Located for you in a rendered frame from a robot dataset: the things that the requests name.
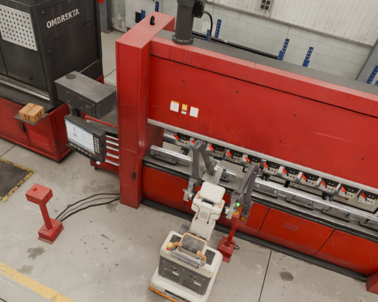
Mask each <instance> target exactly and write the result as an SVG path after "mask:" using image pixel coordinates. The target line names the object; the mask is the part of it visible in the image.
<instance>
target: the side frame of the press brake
mask: <svg viewBox="0 0 378 302"><path fill-rule="evenodd" d="M151 16H154V17H155V20H154V23H155V25H150V24H149V23H150V18H151ZM174 27H175V16H170V15H167V14H163V13H159V12H156V11H153V12H152V13H151V14H149V15H148V16H146V17H145V18H144V19H143V20H141V21H140V22H139V23H138V24H136V25H135V26H134V27H132V28H131V29H130V30H129V31H127V32H126V33H125V34H124V35H123V36H121V37H120V38H118V39H117V40H116V41H115V48H116V87H117V107H118V146H119V184H120V204H124V205H126V206H129V207H132V208H134V209H138V207H139V206H140V203H141V200H142V198H143V196H142V158H143V157H144V155H145V153H146V152H147V151H148V149H149V148H151V146H152V145H154V146H157V147H160V148H163V134H164V128H163V127H160V126H157V125H153V124H151V123H148V99H149V75H150V63H151V54H150V50H151V40H152V39H153V38H154V37H155V36H156V35H157V34H158V33H159V32H160V31H161V30H162V29H164V30H167V31H171V32H174Z"/></svg>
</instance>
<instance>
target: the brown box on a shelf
mask: <svg viewBox="0 0 378 302"><path fill-rule="evenodd" d="M47 115H49V114H48V113H46V112H44V107H42V106H40V105H36V104H31V103H29V104H27V105H26V106H24V107H23V108H22V109H21V110H20V111H19V113H18V114H17V115H15V116H14V118H15V119H18V120H21V121H23V122H26V123H28V124H30V125H33V126H34V125H35V124H36V123H38V122H39V121H40V120H42V119H44V118H45V117H46V116H47Z"/></svg>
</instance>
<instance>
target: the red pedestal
mask: <svg viewBox="0 0 378 302"><path fill-rule="evenodd" d="M25 195H26V198H27V200H28V201H30V202H32V203H35V204H38V205H39V206H40V210H41V214H42V216H43V219H44V225H43V226H42V227H41V228H40V230H39V231H38V235H39V236H38V239H39V240H42V241H45V242H46V243H49V244H53V242H54V241H55V240H56V238H57V237H58V235H60V233H61V231H62V230H63V229H64V227H63V225H62V222H60V221H57V220H55V219H52V218H50V217H49V214H48V211H47V207H46V204H47V202H48V201H49V200H50V199H51V197H53V194H52V189H50V188H47V187H45V186H42V185H39V184H37V183H34V184H33V185H32V186H31V188H30V189H29V190H28V191H27V192H26V193H25Z"/></svg>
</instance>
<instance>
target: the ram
mask: <svg viewBox="0 0 378 302"><path fill-rule="evenodd" d="M171 101H175V102H178V103H179V108H178V112H177V111H173V110H171V109H170V106H171ZM182 104H185V105H187V111H186V110H182ZM191 107H195V108H199V112H198V116H197V117H194V116H190V108H191ZM182 111H186V114H183V113H182ZM148 119H152V120H155V121H158V122H161V123H165V124H168V125H171V126H175V127H177V128H181V129H184V130H187V131H191V132H194V133H196V134H200V135H204V136H206V137H210V138H213V139H216V140H220V141H223V142H226V143H229V144H233V145H236V146H239V147H243V148H245V149H249V150H252V151H255V152H259V153H262V154H264V155H268V156H271V157H275V158H278V159H282V160H284V161H287V162H291V163H294V164H297V165H301V166H303V167H307V168H311V169H313V170H317V171H320V172H323V173H326V174H330V175H333V176H336V177H340V178H342V179H346V180H350V181H352V182H355V183H359V184H362V185H365V186H369V187H371V188H375V189H378V117H376V116H372V115H369V114H365V113H361V112H358V111H354V110H350V109H347V108H343V107H339V106H336V105H332V104H328V103H325V102H321V101H318V100H315V99H311V98H307V97H304V96H300V95H296V94H293V93H289V92H285V91H282V90H278V89H274V88H271V87H267V86H263V85H261V84H257V83H252V82H250V81H246V80H241V79H239V78H235V77H231V76H228V75H224V74H220V73H216V72H213V71H209V70H205V69H203V68H198V67H194V66H192V65H187V64H183V63H180V62H177V61H173V60H170V59H166V58H162V57H159V56H155V55H151V63H150V75H149V99H148ZM148 123H151V124H153V125H157V126H160V127H163V128H166V129H170V130H172V131H176V132H180V133H182V134H185V135H189V136H192V137H196V138H199V139H201V140H205V141H208V142H211V143H215V144H218V145H221V146H224V147H228V148H230V149H234V150H237V151H240V152H244V153H247V154H249V155H253V156H256V157H260V158H263V159H266V160H269V161H272V162H276V163H279V164H282V165H285V166H288V167H292V168H296V169H298V170H301V171H305V172H308V173H311V174H315V175H317V176H320V177H324V178H327V179H330V180H334V181H336V182H340V183H344V184H346V185H349V186H353V187H356V188H359V189H363V190H365V191H369V192H372V193H375V194H378V192H376V191H372V190H370V189H367V188H363V187H360V186H357V185H353V184H351V183H347V182H344V181H341V180H337V179H334V178H332V177H328V176H324V175H322V174H318V173H315V172H312V171H308V170H305V169H302V168H299V167H296V166H292V165H289V164H285V163H283V162H280V161H276V160H273V159H270V158H266V157H264V156H260V155H257V154H254V153H250V152H247V151H244V150H241V149H237V148H235V147H231V146H228V145H225V144H221V143H218V142H215V141H212V140H209V139H205V138H202V137H198V136H196V135H193V134H189V133H186V132H183V131H179V130H177V129H173V128H169V127H167V126H163V125H160V124H157V123H154V122H150V121H148Z"/></svg>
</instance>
